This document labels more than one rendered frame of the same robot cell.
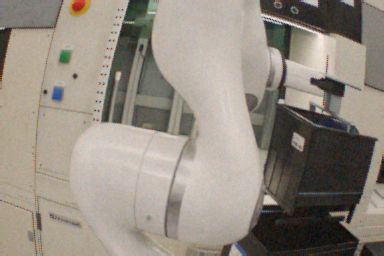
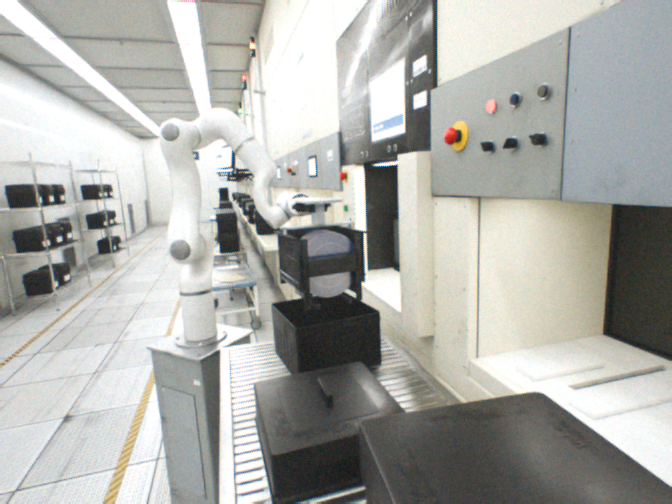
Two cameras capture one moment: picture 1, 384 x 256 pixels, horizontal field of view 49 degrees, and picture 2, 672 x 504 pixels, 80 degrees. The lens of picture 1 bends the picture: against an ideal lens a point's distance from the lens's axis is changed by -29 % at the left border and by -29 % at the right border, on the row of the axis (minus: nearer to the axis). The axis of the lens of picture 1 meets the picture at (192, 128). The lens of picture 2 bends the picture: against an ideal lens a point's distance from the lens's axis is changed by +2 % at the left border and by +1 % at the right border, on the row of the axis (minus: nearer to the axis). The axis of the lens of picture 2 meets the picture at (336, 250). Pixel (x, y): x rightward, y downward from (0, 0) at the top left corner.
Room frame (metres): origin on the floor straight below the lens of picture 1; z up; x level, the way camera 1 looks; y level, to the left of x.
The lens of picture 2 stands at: (0.89, -1.51, 1.34)
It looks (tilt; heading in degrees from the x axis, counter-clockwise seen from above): 10 degrees down; 81
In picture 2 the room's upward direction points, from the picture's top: 3 degrees counter-clockwise
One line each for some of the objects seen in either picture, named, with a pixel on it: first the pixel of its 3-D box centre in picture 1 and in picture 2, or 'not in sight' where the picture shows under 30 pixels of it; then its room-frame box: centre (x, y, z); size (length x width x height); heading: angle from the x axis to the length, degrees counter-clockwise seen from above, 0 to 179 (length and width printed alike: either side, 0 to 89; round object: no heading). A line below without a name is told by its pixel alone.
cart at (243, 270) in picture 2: not in sight; (233, 294); (0.49, 2.48, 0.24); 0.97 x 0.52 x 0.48; 98
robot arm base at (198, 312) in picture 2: not in sight; (198, 315); (0.60, 0.02, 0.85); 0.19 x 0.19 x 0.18
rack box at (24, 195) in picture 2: not in sight; (25, 195); (-1.79, 3.61, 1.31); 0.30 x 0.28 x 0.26; 99
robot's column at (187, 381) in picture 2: not in sight; (211, 427); (0.60, 0.02, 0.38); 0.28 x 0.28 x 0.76; 51
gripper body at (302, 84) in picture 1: (297, 75); (305, 205); (1.02, -0.18, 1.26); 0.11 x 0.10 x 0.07; 105
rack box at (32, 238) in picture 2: not in sight; (33, 239); (-1.79, 3.60, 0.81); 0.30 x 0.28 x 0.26; 91
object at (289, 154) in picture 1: (324, 148); (319, 249); (1.04, -0.28, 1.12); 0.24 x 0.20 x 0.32; 15
